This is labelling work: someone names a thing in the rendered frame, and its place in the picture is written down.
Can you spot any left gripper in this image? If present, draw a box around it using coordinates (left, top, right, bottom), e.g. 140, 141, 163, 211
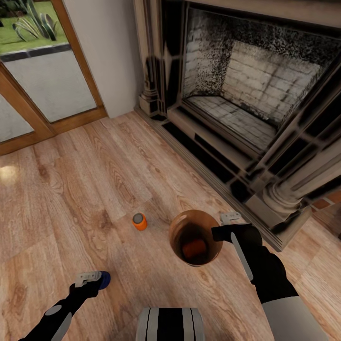
69, 276, 103, 305

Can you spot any can of soda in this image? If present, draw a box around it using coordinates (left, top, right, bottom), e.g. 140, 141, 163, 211
86, 272, 110, 290
182, 238, 208, 260
132, 213, 147, 231

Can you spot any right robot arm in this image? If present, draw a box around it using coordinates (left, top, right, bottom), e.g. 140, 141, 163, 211
211, 212, 330, 341

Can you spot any trash can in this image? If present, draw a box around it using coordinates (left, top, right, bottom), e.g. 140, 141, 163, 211
169, 209, 224, 268

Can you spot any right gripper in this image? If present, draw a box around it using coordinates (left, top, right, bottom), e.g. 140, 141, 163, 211
211, 224, 231, 242

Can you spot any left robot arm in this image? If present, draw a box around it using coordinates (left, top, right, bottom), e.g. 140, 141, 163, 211
19, 271, 103, 341

